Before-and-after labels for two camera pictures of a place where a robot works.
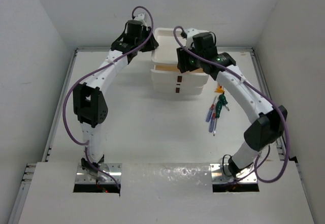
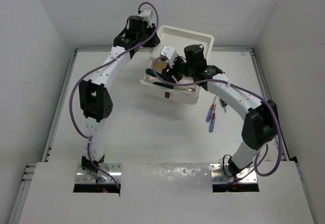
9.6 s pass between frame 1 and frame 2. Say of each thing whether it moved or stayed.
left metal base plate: stayed
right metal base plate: stayed
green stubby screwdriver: moved
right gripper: moved
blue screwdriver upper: stayed
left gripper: stayed
